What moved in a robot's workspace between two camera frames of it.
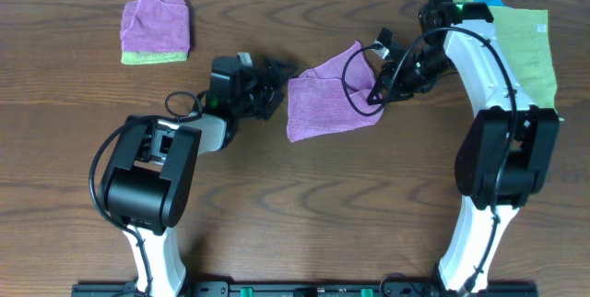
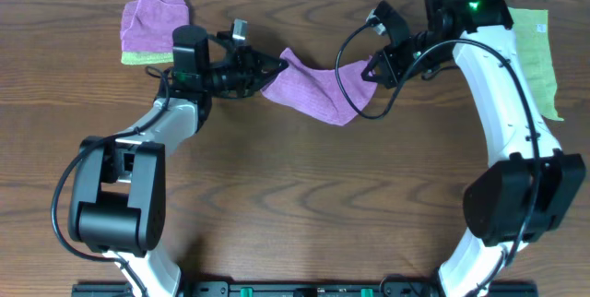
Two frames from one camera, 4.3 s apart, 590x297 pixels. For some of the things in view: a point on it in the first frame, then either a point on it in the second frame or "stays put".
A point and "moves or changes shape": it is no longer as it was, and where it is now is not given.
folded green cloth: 146,57 stays put
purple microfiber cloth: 332,96 moves or changes shape
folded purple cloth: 157,22 stays put
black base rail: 304,290 stays put
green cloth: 525,34 stays put
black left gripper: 265,88 -> 246,70
